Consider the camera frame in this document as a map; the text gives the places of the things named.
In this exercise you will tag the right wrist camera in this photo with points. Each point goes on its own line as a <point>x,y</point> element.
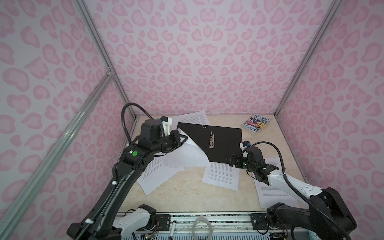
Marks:
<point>245,144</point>

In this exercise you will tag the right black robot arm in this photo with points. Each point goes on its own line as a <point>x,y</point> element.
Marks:
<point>327,215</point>

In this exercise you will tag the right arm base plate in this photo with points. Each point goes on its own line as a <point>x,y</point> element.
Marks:
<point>259,222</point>

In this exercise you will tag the colourful paperback book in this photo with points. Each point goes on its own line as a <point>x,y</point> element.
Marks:
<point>255,123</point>

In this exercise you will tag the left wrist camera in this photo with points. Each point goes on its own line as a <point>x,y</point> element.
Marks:
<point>167,124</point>

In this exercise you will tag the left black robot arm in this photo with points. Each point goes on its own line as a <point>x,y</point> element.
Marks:
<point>98,223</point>

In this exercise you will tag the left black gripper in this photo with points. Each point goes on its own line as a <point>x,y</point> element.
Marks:
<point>174,135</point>

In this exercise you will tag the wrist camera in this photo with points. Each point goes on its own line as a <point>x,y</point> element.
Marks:
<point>245,144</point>
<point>167,124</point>

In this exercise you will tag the printed paper sheet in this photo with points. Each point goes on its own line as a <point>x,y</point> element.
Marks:
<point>192,118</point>
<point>269,196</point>

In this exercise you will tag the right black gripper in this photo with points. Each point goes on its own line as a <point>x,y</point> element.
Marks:
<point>238,159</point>

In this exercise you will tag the white marker pen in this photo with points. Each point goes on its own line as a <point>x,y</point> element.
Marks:
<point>172,231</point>

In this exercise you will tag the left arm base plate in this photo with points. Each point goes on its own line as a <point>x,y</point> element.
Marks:
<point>158,223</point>

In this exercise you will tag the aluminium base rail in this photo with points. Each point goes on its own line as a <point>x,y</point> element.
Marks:
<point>226,225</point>

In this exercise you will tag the coiled clear tube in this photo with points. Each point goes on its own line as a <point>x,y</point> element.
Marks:
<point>202,223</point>

